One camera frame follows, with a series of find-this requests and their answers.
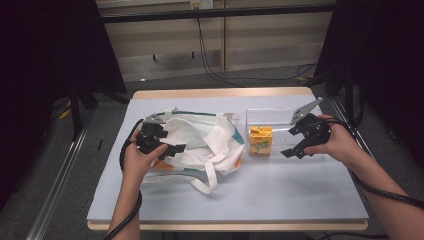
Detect person's right hand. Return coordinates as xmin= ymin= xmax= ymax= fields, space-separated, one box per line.
xmin=303 ymin=114 xmax=363 ymax=168

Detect black metal stand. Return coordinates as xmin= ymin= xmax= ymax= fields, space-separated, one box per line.
xmin=68 ymin=83 xmax=85 ymax=142
xmin=344 ymin=69 xmax=356 ymax=127

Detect light blue table mat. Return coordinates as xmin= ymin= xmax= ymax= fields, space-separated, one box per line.
xmin=86 ymin=94 xmax=369 ymax=223

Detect black floor cables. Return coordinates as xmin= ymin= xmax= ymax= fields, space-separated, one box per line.
xmin=329 ymin=84 xmax=365 ymax=138

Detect hand-held gripper black cable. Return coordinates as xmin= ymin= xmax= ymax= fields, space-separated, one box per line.
xmin=103 ymin=119 xmax=144 ymax=240
xmin=324 ymin=118 xmax=424 ymax=211

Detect clear plastic bin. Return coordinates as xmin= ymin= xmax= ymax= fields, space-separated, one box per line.
xmin=245 ymin=107 xmax=335 ymax=159

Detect left hand-held gripper black cable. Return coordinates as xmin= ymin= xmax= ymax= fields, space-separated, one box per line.
xmin=103 ymin=119 xmax=144 ymax=240

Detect black curtain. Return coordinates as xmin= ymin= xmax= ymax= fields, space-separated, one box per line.
xmin=314 ymin=0 xmax=424 ymax=168
xmin=0 ymin=0 xmax=128 ymax=212

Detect white power outlet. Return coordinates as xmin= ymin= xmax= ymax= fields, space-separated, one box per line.
xmin=189 ymin=0 xmax=214 ymax=10

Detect white teal orange tote bag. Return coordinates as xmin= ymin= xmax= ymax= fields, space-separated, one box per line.
xmin=141 ymin=107 xmax=248 ymax=195

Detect person's left hand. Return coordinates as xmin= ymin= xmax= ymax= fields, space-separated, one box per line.
xmin=123 ymin=130 xmax=169 ymax=183

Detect right hand-held gripper black cable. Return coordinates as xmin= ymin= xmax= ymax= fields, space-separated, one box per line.
xmin=324 ymin=118 xmax=424 ymax=211

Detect black wall cable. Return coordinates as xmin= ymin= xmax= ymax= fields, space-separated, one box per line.
xmin=196 ymin=18 xmax=318 ymax=88

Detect orange juice carton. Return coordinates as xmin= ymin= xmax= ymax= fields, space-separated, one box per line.
xmin=249 ymin=125 xmax=274 ymax=158

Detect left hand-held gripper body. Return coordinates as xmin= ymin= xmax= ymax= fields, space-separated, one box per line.
xmin=135 ymin=113 xmax=169 ymax=155

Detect metal floor rail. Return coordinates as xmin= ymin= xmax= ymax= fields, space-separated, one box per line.
xmin=329 ymin=98 xmax=424 ymax=240
xmin=25 ymin=126 xmax=89 ymax=240

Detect black horizontal bar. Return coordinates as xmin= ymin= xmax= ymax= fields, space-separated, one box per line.
xmin=101 ymin=3 xmax=336 ymax=24

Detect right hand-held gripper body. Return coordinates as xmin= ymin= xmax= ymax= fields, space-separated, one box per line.
xmin=289 ymin=97 xmax=332 ymax=148

